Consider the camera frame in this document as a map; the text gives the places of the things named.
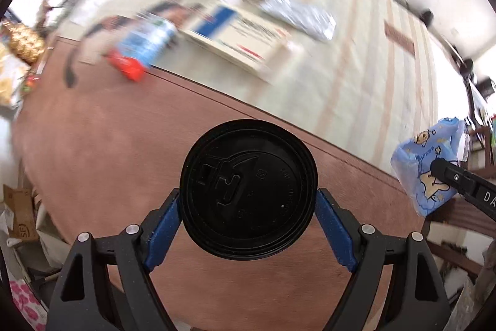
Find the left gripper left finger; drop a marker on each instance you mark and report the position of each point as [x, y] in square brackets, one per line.
[160, 228]

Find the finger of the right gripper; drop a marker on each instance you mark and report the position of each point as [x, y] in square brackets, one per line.
[476, 190]

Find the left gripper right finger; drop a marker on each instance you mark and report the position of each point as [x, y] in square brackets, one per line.
[340, 228]

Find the light blue cartoon packet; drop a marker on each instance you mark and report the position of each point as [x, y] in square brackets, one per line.
[412, 159]

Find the black round plastic lid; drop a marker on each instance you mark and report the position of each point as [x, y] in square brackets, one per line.
[247, 190]

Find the blue red small carton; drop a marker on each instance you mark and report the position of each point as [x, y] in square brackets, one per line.
[133, 54]

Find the white blue medicine box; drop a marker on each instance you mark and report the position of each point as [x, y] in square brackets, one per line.
[244, 39]

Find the silver blister pill pack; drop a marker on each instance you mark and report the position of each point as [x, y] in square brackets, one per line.
[311, 20]

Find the brown cardboard box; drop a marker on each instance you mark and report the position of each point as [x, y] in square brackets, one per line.
[19, 214]

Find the pink floral bag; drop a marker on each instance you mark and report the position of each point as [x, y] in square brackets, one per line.
[28, 305]

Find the yellow snack bag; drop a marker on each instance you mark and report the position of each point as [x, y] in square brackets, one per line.
[12, 74]

